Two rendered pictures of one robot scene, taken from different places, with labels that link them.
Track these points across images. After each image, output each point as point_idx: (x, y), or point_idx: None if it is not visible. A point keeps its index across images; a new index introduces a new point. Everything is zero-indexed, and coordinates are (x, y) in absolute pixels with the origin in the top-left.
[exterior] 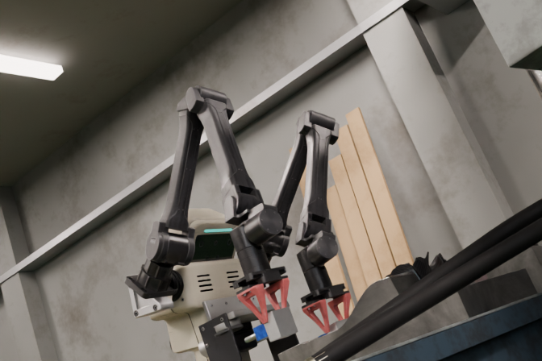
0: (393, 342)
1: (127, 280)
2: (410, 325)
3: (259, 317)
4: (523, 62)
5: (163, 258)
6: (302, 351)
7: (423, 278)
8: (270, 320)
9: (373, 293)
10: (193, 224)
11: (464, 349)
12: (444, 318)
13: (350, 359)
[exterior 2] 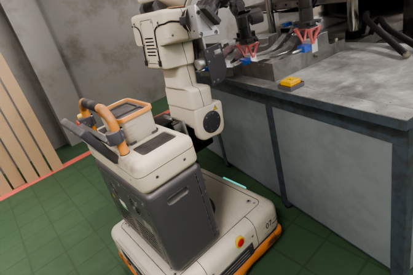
0: (321, 57)
1: (208, 8)
2: (328, 50)
3: (313, 40)
4: None
5: None
6: (284, 61)
7: (383, 30)
8: (315, 42)
9: (319, 37)
10: None
11: None
12: (338, 48)
13: (305, 64)
